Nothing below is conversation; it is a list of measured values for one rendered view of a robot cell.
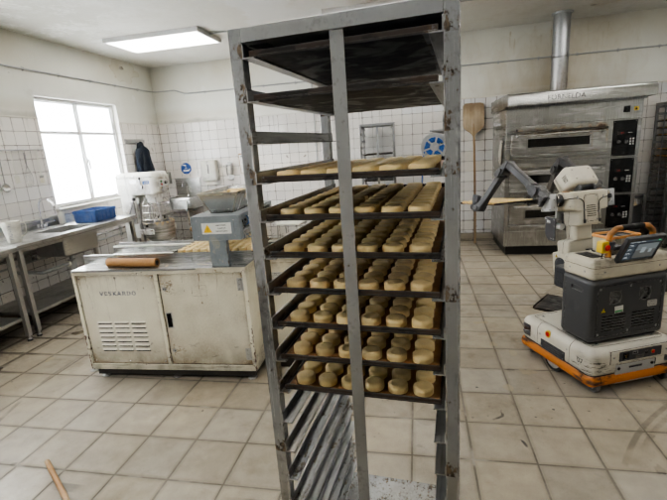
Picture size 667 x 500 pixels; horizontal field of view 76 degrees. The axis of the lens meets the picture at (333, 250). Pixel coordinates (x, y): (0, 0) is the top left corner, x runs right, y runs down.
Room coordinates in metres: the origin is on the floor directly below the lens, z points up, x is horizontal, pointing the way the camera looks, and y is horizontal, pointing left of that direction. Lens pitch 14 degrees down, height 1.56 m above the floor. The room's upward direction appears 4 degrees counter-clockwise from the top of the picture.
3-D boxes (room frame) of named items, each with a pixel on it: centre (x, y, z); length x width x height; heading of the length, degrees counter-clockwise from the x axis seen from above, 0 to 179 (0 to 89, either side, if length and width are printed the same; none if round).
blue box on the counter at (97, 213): (5.19, 2.87, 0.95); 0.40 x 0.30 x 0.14; 171
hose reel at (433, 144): (6.51, -1.61, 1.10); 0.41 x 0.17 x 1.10; 78
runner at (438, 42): (1.18, -0.32, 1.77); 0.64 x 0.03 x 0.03; 163
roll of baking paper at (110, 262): (2.88, 1.40, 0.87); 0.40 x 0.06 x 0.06; 75
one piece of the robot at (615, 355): (2.31, -1.79, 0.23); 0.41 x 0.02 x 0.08; 101
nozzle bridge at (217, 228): (3.05, 0.69, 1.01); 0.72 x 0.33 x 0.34; 171
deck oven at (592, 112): (5.65, -3.05, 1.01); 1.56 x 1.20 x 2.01; 78
